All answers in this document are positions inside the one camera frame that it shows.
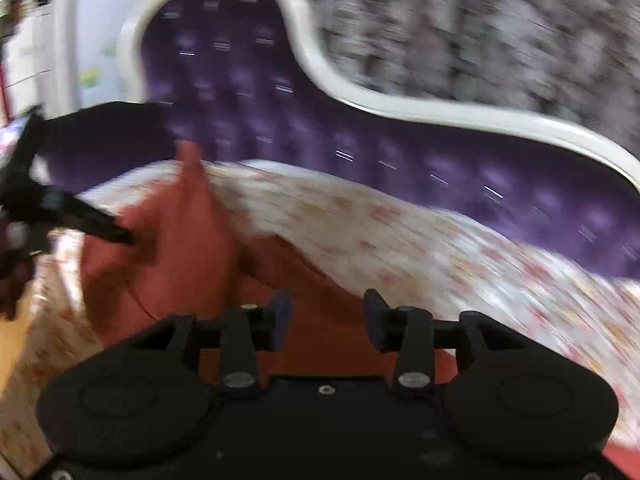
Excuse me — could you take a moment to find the floral white blanket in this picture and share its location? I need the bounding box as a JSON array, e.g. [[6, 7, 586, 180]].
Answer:
[[0, 159, 640, 480]]

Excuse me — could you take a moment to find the white cabinet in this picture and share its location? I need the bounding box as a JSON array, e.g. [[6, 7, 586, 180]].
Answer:
[[0, 0, 81, 131]]

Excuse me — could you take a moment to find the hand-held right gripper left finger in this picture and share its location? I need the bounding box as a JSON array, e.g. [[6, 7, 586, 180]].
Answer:
[[163, 290, 293, 394]]

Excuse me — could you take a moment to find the purple tufted headboard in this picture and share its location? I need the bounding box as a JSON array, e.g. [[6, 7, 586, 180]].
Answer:
[[42, 0, 640, 281]]

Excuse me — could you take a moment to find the dark cloth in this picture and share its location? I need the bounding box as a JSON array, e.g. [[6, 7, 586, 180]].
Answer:
[[42, 101, 173, 166]]

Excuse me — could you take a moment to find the rust red pillow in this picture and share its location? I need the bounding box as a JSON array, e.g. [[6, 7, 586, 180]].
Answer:
[[80, 140, 458, 386]]

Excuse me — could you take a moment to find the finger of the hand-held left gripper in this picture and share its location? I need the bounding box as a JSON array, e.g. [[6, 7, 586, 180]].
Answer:
[[47, 186, 139, 249]]

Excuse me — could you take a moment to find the grey patterned curtain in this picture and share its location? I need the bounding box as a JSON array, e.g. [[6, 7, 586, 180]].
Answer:
[[292, 0, 640, 161]]

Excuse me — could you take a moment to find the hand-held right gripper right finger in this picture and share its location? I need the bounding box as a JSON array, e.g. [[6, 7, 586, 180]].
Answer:
[[362, 287, 501, 394]]

